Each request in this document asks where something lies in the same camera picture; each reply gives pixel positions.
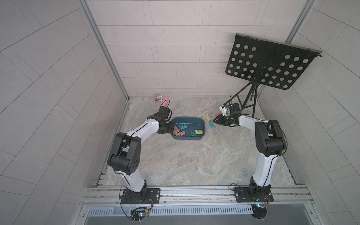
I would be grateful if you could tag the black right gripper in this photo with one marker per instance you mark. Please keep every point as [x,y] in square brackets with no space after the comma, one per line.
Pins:
[221,120]

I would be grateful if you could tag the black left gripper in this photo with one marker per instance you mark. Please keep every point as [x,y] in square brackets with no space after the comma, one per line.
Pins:
[170,129]

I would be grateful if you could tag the teal binder clip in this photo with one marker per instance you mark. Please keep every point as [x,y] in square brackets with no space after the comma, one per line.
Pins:
[211,124]

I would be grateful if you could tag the yellow binder clip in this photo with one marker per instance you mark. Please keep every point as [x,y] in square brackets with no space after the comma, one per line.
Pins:
[208,118]

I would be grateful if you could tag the teal plastic storage box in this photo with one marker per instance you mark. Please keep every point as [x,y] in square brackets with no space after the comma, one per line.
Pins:
[188,128]

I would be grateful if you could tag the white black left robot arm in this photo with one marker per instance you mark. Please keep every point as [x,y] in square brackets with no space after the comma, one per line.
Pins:
[125,154]

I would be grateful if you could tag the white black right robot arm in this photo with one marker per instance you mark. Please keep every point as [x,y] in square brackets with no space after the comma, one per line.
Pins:
[270,140]

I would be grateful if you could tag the small card box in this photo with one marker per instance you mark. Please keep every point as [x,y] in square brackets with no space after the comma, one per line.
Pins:
[158,97]

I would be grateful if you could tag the binder clips pile in box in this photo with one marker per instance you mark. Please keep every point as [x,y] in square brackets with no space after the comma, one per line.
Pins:
[181,130]

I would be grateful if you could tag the pink toy microphone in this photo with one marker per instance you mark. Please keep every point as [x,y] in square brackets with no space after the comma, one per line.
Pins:
[165,102]

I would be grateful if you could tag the black music stand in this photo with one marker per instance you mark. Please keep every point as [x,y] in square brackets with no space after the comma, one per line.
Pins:
[263,62]

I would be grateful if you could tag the right circuit board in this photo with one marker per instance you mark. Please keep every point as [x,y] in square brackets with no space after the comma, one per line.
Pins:
[259,211]

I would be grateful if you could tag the circuit board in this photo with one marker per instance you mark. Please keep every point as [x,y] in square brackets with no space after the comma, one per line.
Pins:
[259,211]
[138,214]

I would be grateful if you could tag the left circuit board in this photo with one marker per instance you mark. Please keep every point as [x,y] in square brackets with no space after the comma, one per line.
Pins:
[138,214]

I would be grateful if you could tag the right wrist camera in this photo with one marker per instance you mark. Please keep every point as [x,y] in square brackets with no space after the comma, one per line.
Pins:
[225,110]

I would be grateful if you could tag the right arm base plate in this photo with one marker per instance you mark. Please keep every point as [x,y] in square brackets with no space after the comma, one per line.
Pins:
[253,194]

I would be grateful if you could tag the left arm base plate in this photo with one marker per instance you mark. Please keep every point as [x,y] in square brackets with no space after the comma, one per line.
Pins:
[147,195]

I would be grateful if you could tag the aluminium mounting rail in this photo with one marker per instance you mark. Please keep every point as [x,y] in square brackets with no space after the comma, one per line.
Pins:
[195,195]

